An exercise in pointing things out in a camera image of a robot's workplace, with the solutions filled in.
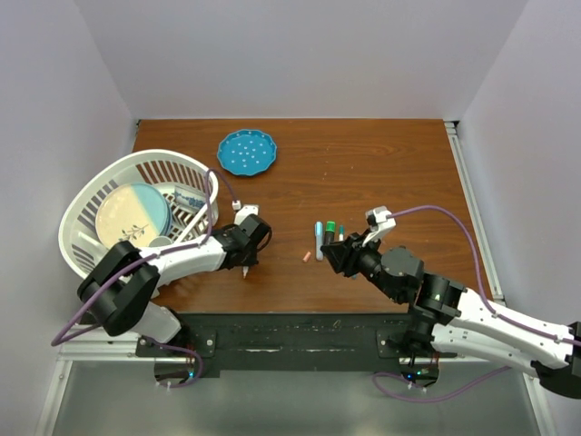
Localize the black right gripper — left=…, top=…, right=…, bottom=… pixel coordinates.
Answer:
left=320, top=227, right=403, bottom=303

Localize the black green highlighter pen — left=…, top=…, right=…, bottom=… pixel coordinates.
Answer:
left=323, top=221, right=336, bottom=245

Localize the light blue highlighter pen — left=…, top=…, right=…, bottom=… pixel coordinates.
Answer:
left=314, top=221, right=324, bottom=262

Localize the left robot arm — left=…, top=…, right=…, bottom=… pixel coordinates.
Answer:
left=77, top=213, right=272, bottom=356

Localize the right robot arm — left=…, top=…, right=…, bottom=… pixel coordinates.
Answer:
left=321, top=233, right=580, bottom=399

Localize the blue white patterned dish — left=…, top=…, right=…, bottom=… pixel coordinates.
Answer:
left=173, top=186, right=206, bottom=211

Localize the white cup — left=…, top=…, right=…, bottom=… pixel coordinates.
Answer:
left=149, top=236, right=172, bottom=248

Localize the teal dotted plate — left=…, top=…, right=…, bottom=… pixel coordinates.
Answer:
left=217, top=129, right=278, bottom=177

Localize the beige blue plate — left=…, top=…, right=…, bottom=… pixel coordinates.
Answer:
left=95, top=183, right=172, bottom=248

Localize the white plastic basket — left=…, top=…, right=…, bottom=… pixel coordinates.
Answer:
left=58, top=149, right=219, bottom=278

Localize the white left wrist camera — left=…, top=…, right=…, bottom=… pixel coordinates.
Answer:
left=231, top=200, right=260, bottom=225

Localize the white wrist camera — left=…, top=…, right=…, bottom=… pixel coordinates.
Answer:
left=362, top=206, right=396, bottom=246
left=231, top=200, right=260, bottom=225

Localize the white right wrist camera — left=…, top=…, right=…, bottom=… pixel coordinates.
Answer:
left=362, top=206, right=396, bottom=246

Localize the aluminium table frame rail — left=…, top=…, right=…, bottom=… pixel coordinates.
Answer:
left=444, top=120, right=557, bottom=435

